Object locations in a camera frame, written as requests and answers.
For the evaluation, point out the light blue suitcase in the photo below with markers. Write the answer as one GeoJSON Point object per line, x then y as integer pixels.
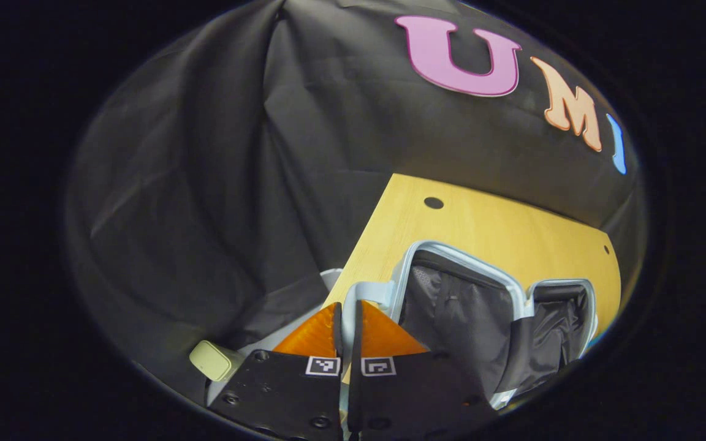
{"type": "Point", "coordinates": [451, 306]}

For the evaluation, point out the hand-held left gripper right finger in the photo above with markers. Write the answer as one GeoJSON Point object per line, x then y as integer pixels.
{"type": "Point", "coordinates": [408, 398]}

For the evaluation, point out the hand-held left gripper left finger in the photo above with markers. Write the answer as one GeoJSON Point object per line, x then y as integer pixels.
{"type": "Point", "coordinates": [285, 392]}

